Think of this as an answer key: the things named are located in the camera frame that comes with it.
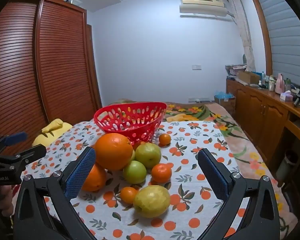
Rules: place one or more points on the red perforated plastic basket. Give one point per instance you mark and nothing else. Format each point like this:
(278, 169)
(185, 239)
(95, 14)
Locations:
(130, 120)

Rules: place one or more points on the wall air conditioner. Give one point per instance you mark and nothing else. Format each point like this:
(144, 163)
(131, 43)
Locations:
(202, 3)

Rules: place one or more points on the yellow-green pear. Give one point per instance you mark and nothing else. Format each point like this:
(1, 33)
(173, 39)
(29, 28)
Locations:
(148, 155)

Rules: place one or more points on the yellow lemon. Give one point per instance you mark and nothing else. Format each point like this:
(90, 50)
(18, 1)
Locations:
(151, 202)

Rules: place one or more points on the patterned white curtain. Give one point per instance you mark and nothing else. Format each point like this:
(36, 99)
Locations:
(246, 37)

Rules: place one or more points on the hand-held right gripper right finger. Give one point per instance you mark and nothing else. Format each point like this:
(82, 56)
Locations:
(213, 173)

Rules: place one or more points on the open cardboard box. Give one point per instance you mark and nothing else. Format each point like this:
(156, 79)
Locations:
(248, 77)

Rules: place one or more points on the white bottle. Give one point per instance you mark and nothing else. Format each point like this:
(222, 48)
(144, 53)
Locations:
(272, 83)

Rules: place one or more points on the small tangerine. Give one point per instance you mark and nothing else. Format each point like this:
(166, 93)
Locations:
(128, 195)
(161, 173)
(165, 139)

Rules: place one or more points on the brown louvered wooden wardrobe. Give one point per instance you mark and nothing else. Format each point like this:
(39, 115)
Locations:
(52, 67)

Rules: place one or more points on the person's left hand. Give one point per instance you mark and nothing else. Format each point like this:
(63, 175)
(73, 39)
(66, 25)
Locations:
(7, 201)

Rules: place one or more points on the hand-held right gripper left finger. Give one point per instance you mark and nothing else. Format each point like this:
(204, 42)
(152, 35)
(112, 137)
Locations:
(79, 173)

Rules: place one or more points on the wall socket strip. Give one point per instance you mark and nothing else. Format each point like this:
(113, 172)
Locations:
(195, 99)

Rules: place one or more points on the pink tissue box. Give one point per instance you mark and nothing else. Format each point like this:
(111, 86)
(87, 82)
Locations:
(286, 96)

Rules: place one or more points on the large orange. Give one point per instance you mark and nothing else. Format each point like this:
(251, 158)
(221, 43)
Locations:
(95, 178)
(112, 152)

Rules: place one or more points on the floral blanket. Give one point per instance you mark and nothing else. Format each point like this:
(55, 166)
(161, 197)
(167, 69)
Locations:
(222, 122)

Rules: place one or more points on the grey window blind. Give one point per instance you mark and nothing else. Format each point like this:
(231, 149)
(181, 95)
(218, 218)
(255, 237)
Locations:
(287, 35)

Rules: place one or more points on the pale yellow pear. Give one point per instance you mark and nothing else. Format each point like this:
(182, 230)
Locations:
(133, 155)

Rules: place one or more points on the pink bottle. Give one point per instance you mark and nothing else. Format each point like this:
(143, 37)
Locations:
(280, 83)

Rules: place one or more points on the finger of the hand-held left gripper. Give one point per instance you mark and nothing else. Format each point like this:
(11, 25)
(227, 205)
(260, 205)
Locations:
(33, 152)
(17, 137)

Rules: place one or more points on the wooden sideboard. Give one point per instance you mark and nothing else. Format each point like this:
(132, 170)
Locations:
(257, 115)

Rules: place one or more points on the pile of folded cloths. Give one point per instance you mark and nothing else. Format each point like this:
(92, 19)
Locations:
(235, 70)

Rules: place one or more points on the small green apple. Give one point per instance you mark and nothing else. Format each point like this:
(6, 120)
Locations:
(134, 172)

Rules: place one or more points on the white wall switch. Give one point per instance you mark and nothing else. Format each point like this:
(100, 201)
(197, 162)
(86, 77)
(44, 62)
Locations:
(196, 67)

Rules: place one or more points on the grey waste bin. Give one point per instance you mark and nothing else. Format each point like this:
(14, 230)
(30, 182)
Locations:
(287, 166)

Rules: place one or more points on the cardboard box with blue bags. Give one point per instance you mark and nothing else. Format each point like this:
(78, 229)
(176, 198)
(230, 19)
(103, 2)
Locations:
(225, 102)

